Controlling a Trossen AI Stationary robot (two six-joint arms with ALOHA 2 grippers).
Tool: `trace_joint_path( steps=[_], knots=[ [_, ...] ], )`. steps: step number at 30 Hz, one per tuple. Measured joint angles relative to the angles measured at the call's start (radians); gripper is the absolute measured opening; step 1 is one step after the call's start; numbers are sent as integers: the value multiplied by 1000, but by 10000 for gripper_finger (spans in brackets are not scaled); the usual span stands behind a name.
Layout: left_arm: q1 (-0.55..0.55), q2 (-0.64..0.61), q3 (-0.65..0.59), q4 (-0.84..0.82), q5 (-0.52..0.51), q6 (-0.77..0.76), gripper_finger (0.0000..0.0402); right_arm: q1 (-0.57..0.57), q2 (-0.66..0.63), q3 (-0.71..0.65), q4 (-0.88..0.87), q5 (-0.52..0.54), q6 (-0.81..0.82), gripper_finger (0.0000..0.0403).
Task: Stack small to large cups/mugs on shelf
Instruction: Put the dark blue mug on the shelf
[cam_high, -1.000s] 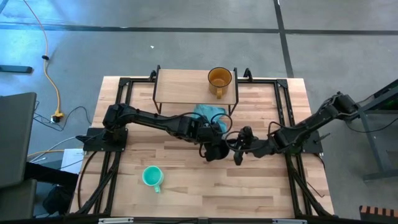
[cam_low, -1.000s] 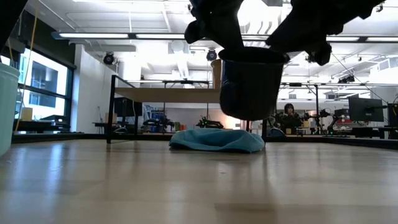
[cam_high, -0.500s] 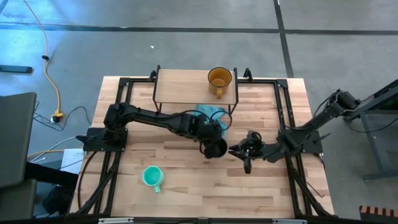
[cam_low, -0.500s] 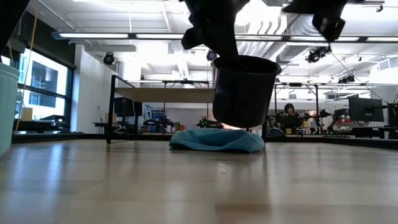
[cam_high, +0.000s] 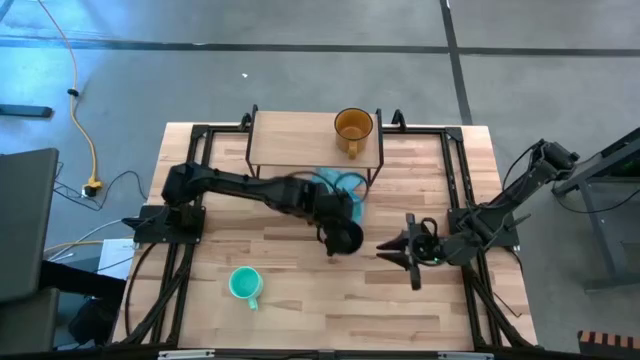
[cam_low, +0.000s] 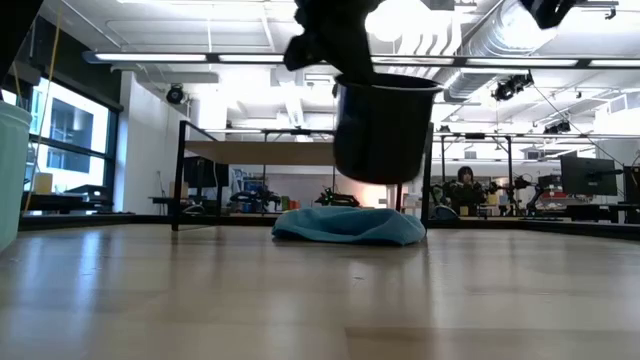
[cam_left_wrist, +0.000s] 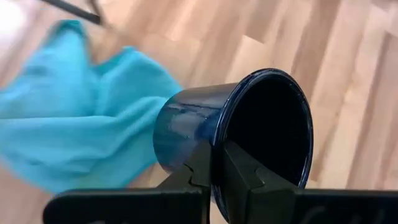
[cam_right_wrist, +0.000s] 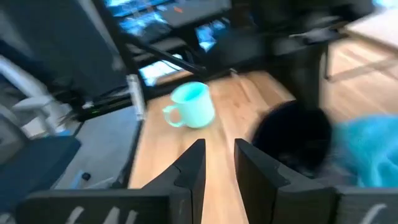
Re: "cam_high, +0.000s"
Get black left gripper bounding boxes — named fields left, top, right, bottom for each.
left=315, top=192, right=362, bottom=257

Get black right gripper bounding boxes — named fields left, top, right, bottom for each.
left=375, top=213, right=444, bottom=291

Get black mug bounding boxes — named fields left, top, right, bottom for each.
left=329, top=219, right=365, bottom=257

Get teal mug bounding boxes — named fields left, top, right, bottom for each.
left=228, top=266, right=265, bottom=311

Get amber glass mug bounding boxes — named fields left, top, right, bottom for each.
left=333, top=107, right=375, bottom=160

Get wooden shelf black legs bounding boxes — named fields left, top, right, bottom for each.
left=244, top=104, right=385, bottom=187

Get blue cloth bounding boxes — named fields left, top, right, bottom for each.
left=309, top=167, right=367, bottom=221

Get black hex key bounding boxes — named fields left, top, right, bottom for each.
left=492, top=292, right=524, bottom=319

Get white paper sheet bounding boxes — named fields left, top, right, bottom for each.
left=97, top=238, right=136, bottom=280

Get orange black striped block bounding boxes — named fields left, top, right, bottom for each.
left=577, top=329, right=640, bottom=357

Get grey metal cart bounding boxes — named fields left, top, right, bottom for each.
left=552, top=127, right=640, bottom=294

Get yellow plug with adapter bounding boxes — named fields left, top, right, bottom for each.
left=82, top=177, right=104, bottom=199

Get black bag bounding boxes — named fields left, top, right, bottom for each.
left=67, top=298, right=121, bottom=346

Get black beam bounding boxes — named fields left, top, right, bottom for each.
left=39, top=259, right=126, bottom=301

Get dark grey monitor panel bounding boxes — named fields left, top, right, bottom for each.
left=0, top=147, right=60, bottom=304

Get dark grey box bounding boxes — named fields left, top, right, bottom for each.
left=0, top=288, right=60, bottom=354

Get black flat floor bar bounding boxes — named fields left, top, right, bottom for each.
left=0, top=103, right=54, bottom=120

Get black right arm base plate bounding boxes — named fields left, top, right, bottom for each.
left=447, top=207, right=532, bottom=249

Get black metal table frame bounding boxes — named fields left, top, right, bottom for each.
left=107, top=108, right=539, bottom=351

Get silver metal bracket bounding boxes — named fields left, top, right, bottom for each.
left=437, top=351, right=494, bottom=360
left=158, top=349, right=216, bottom=360

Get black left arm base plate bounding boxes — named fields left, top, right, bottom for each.
left=121, top=204, right=207, bottom=245

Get black cable loop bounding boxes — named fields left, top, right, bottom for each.
left=124, top=242, right=157, bottom=337

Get thin black floor cable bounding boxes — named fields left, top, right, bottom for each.
left=52, top=162, right=149, bottom=211

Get white cable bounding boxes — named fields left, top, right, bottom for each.
left=47, top=218, right=124, bottom=262

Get thin yellow cable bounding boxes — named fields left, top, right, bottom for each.
left=43, top=240, right=104, bottom=254

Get thick yellow cable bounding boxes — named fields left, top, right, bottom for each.
left=37, top=0, right=104, bottom=187

